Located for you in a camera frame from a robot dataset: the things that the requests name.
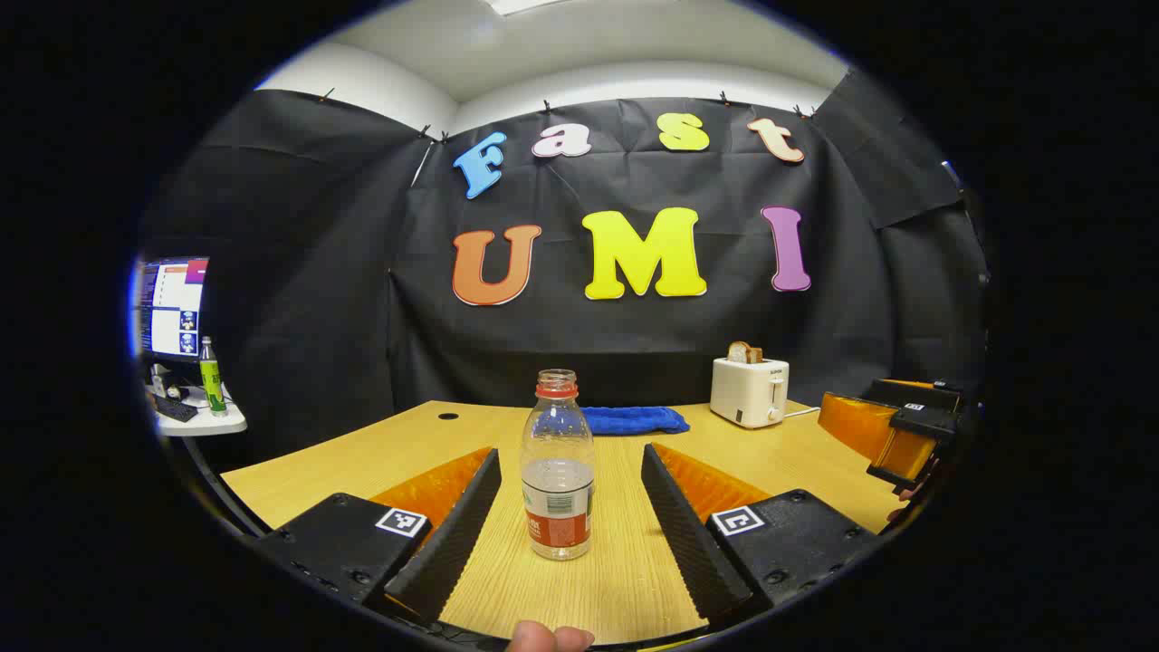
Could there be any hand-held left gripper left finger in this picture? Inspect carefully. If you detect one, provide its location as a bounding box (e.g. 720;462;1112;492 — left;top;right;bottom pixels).
258;446;503;626

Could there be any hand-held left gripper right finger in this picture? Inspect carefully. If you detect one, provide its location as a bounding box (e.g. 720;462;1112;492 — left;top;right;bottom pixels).
640;442;879;630

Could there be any clear plastic water bottle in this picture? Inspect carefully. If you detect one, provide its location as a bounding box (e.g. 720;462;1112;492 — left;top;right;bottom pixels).
521;369;597;562

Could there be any green drink bottle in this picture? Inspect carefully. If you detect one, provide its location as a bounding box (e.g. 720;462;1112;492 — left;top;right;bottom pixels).
199;336;227;416

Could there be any white toaster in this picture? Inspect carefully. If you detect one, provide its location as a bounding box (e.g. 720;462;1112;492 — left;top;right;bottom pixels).
710;356;790;429

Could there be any blue towel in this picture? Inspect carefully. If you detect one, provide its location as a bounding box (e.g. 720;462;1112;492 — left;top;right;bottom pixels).
579;406;691;436

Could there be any white side table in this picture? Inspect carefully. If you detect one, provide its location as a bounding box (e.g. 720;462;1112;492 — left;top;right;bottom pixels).
145;380;247;437

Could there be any black backdrop cloth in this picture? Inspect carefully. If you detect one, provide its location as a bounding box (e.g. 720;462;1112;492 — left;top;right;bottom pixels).
136;68;988;472

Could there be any computer monitor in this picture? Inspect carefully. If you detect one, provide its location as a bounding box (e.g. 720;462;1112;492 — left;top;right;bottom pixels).
136;256;211;363

